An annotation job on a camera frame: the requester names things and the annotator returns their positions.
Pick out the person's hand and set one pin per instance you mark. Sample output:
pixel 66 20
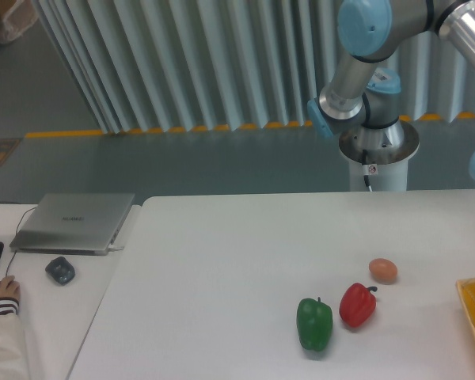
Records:
pixel 10 289

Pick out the white striped sleeve forearm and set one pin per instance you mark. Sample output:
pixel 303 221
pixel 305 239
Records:
pixel 13 352

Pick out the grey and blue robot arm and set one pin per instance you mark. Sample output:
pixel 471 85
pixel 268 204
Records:
pixel 361 103

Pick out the dark grey small device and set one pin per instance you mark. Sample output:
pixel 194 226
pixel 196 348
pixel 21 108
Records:
pixel 61 270

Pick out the silver closed laptop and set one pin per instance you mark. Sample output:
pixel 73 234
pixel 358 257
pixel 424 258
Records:
pixel 74 223

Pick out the white corrugated curtain partition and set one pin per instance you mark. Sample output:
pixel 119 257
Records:
pixel 187 64

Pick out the green bell pepper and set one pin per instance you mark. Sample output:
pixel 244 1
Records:
pixel 314 322

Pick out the red bell pepper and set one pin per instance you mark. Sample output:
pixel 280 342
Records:
pixel 357 304

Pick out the brown egg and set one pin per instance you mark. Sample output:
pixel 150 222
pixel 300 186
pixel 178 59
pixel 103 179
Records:
pixel 383 270

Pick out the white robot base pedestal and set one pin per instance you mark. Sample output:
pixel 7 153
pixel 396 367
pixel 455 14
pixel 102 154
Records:
pixel 378 159

